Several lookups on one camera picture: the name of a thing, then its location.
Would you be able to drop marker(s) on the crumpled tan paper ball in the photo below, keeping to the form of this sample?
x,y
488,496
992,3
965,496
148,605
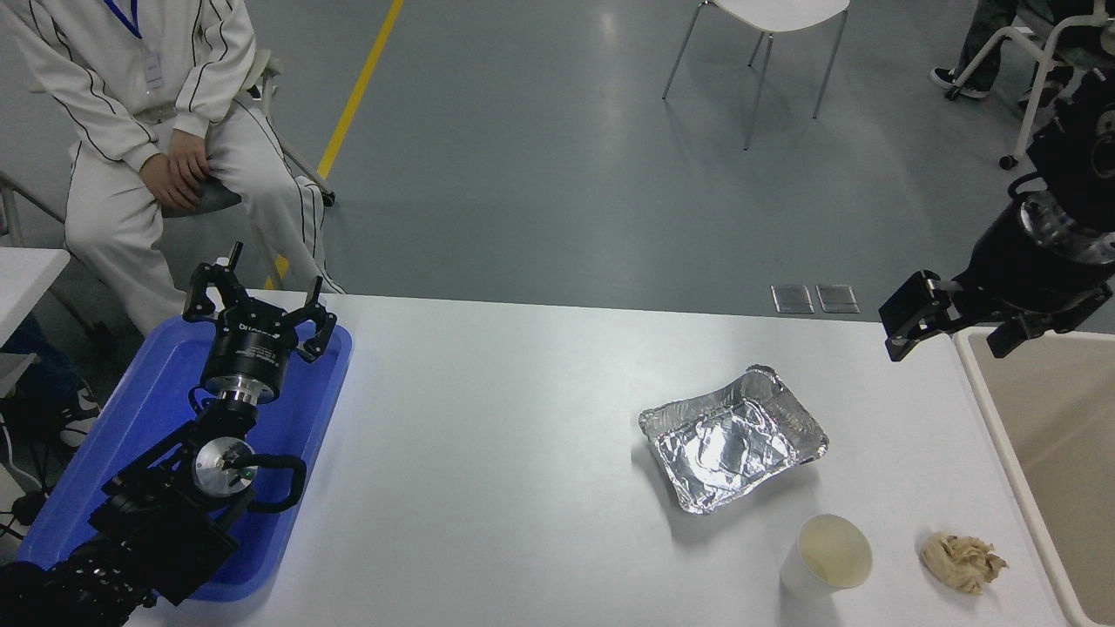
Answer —
x,y
958,562

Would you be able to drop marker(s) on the white-framed chair with casters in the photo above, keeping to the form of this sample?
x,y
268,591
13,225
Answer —
x,y
1035,100

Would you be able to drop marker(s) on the white paper cup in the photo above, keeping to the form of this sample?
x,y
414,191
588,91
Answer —
x,y
827,557

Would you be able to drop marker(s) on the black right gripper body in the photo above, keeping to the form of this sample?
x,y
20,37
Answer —
x,y
1023,270

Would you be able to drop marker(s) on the white chair with metal legs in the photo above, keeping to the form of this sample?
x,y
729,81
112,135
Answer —
x,y
784,10

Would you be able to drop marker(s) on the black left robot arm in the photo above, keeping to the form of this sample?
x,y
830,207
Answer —
x,y
157,522

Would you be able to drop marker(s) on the metal floor socket plate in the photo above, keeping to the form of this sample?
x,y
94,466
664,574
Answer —
x,y
793,300
838,299

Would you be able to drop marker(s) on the person's right hand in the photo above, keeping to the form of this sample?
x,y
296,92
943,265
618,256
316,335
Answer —
x,y
161,183

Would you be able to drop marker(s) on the person's left hand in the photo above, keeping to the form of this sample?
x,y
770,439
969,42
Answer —
x,y
187,157

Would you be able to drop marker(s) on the silver foil tray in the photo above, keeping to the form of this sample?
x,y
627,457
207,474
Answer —
x,y
732,440

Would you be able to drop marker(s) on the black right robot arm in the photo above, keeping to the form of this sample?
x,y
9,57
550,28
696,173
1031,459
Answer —
x,y
1080,139

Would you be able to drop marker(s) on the person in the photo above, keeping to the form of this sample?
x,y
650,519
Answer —
x,y
113,78
43,357
984,35

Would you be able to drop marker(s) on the large pale bin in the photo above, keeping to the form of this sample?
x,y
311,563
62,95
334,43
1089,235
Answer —
x,y
1067,435

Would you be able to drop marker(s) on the blue plastic tray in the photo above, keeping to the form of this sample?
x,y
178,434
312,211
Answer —
x,y
131,418

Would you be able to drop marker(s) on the white side table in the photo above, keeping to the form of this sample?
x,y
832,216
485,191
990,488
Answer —
x,y
26,279

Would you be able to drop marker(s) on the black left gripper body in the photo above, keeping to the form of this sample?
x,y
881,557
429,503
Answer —
x,y
248,353

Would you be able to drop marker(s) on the grey office chair with armrests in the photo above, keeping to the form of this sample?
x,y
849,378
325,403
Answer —
x,y
218,196

